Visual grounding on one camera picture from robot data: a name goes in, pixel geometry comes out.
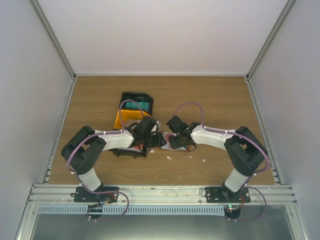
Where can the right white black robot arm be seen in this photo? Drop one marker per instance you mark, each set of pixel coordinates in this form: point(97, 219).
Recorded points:
point(247, 155)

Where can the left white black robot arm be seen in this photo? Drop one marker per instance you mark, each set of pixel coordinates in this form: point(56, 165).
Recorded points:
point(84, 149)

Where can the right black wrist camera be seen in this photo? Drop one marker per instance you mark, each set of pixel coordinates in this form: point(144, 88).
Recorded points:
point(176, 125)

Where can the teal card stack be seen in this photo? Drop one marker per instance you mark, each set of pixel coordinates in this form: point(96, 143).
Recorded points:
point(131, 105)

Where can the grey slotted cable duct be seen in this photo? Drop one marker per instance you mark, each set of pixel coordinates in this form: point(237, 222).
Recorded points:
point(197, 210)

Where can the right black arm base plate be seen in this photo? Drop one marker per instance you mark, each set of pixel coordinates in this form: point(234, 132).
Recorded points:
point(218, 194)

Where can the black bin with red cards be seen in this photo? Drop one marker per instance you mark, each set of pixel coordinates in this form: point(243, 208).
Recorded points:
point(137, 149)

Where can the aluminium front rail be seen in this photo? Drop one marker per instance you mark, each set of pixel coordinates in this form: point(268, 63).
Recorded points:
point(188, 195)

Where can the black bin with teal cards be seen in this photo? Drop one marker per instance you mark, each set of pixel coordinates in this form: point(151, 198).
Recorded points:
point(137, 97)

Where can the orange plastic bin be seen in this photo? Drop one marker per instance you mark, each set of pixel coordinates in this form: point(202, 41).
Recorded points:
point(128, 115)

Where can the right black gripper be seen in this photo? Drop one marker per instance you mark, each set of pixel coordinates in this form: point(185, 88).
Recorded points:
point(173, 144)

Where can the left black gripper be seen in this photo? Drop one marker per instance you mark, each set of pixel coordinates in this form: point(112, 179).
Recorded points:
point(156, 144)

